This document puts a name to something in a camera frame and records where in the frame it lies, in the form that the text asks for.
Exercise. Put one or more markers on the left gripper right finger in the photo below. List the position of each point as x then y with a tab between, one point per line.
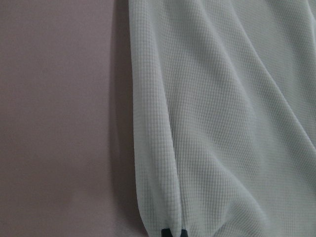
184	233

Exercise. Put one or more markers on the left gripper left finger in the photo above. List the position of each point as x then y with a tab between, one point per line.
166	233

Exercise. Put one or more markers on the olive green long-sleeve shirt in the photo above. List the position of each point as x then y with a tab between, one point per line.
224	116

